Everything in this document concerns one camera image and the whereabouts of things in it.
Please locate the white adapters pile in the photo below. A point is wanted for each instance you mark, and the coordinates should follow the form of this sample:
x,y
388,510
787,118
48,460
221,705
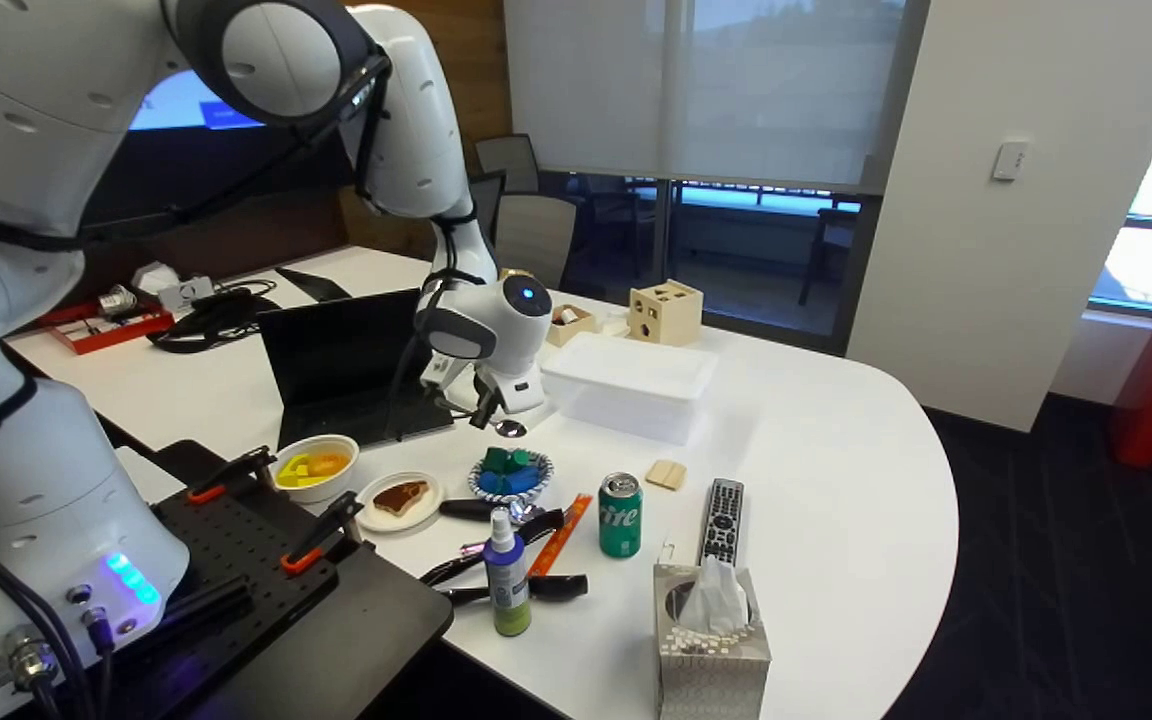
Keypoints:
x,y
158,281

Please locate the short black pen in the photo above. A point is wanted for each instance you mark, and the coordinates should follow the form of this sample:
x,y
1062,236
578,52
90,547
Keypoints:
x,y
556,589

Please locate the long black tool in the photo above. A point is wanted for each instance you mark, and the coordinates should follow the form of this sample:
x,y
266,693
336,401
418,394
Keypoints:
x,y
543,524

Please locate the small wooden tile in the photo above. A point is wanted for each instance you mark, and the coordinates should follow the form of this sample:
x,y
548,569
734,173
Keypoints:
x,y
666,473

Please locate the grey background chair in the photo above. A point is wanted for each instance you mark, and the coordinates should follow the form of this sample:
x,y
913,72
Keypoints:
x,y
515,160

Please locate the white bowl with toy blocks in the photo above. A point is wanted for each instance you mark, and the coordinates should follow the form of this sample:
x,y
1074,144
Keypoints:
x,y
515,491

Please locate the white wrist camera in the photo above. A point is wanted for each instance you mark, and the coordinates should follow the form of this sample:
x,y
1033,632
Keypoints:
x,y
526,396

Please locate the white light switch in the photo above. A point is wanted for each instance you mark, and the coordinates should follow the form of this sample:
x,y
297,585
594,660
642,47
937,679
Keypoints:
x,y
1010,160

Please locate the small spray bottle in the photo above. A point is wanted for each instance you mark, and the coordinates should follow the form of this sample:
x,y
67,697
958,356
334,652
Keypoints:
x,y
508,581

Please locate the white bowl with yellow contents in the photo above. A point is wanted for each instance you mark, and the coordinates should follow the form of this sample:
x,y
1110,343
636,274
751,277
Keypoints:
x,y
314,465

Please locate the black mounting board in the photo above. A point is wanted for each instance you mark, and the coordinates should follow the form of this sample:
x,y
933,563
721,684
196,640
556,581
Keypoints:
x,y
297,625

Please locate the white plastic lidded container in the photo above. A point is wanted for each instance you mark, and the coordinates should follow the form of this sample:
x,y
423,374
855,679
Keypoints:
x,y
630,381

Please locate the black open laptop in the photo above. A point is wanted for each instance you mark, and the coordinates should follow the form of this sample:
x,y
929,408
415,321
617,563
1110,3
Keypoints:
x,y
336,367

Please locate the blue toy block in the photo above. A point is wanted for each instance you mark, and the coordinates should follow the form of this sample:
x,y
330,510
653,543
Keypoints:
x,y
517,486

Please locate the red flat tool case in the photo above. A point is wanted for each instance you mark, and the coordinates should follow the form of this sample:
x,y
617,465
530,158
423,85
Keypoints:
x,y
119,330

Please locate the grey roller window blind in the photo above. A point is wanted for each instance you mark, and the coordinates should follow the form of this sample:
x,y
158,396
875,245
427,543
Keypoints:
x,y
736,85

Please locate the metal spoon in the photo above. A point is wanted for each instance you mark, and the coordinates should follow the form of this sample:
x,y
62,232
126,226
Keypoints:
x,y
515,428

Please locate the small white plate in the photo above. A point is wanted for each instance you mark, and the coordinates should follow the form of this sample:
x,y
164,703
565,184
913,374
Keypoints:
x,y
396,516

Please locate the flat black pad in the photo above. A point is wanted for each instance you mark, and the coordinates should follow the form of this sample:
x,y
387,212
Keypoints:
x,y
318,281

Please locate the orange marker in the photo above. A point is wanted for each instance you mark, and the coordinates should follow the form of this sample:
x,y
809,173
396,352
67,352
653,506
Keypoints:
x,y
560,539

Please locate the green soda can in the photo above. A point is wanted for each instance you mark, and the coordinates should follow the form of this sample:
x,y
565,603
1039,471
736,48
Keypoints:
x,y
623,516

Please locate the brown bread piece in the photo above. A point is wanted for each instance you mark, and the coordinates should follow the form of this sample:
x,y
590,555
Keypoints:
x,y
402,496

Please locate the wall screen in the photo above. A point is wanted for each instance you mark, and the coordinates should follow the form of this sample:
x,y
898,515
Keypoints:
x,y
181,104

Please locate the black clamp with orange tip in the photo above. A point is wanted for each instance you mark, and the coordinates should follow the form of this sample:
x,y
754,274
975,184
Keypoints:
x,y
232,473
321,535

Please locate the wooden shape sorter cube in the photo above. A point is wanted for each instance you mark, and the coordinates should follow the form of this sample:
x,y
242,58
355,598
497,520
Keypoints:
x,y
666,315

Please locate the grey remote control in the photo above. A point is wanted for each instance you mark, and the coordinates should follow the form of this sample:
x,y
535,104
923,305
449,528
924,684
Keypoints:
x,y
721,520

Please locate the padded office chair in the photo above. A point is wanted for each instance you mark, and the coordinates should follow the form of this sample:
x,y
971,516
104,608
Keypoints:
x,y
536,243

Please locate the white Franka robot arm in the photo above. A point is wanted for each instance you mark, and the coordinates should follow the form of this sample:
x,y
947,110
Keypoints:
x,y
16,465

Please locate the green toy block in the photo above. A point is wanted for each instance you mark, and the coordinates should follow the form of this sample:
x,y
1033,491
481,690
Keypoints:
x,y
497,465
526,460

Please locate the grey tissue box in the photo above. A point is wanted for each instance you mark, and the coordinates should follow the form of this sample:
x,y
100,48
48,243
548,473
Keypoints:
x,y
715,652

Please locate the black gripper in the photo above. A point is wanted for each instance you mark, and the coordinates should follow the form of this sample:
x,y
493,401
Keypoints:
x,y
502,387

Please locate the thick black marker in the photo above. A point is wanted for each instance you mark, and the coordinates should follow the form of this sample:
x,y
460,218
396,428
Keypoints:
x,y
468,510

